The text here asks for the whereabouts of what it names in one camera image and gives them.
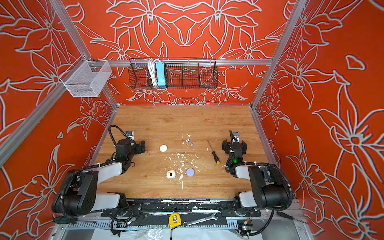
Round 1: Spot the white earbuds charging case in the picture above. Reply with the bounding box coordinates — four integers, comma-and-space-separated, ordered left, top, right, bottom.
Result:
159, 145, 168, 153

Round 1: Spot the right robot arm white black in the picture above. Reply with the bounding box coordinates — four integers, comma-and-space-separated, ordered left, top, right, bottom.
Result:
222, 131, 294, 211

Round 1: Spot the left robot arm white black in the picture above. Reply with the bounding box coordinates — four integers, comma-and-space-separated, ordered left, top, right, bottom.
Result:
52, 125, 146, 219

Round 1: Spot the small white open case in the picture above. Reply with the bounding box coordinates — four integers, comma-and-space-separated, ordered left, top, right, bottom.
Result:
166, 170, 177, 179

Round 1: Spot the purple round case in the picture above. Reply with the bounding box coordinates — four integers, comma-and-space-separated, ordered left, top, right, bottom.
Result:
186, 168, 195, 177

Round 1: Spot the yellow black screwdriver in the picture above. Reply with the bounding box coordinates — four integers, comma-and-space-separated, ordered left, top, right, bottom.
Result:
207, 140, 221, 165

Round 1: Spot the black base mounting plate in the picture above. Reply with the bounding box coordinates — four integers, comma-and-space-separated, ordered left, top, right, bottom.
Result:
102, 199, 261, 227

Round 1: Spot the silver wrench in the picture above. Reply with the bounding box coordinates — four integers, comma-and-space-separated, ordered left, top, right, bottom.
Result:
183, 214, 218, 227

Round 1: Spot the yellow tape measure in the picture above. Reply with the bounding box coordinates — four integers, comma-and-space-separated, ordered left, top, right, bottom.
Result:
169, 213, 182, 229

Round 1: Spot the light blue box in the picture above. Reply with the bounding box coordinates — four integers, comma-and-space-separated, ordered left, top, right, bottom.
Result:
156, 62, 166, 88

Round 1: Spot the clear plastic bin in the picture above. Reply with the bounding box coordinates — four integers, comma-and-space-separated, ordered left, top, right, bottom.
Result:
61, 61, 112, 98

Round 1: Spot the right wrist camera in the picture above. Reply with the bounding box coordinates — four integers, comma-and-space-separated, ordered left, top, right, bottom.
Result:
232, 132, 240, 142

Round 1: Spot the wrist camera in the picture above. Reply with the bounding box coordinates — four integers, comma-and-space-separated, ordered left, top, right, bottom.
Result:
125, 131, 135, 140
232, 132, 240, 142

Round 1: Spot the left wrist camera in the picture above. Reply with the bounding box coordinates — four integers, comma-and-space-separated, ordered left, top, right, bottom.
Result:
125, 131, 135, 140

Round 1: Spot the black screwdriver on frame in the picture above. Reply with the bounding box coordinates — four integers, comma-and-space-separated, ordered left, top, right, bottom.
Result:
277, 212, 308, 225

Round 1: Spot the white cable bundle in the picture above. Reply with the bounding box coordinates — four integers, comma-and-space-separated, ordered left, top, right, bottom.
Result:
147, 59, 160, 87

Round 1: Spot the black wire basket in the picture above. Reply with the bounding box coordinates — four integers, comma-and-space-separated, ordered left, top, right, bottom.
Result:
128, 58, 219, 90

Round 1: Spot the green handled tool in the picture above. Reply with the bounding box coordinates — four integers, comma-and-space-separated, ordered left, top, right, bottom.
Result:
53, 217, 96, 225

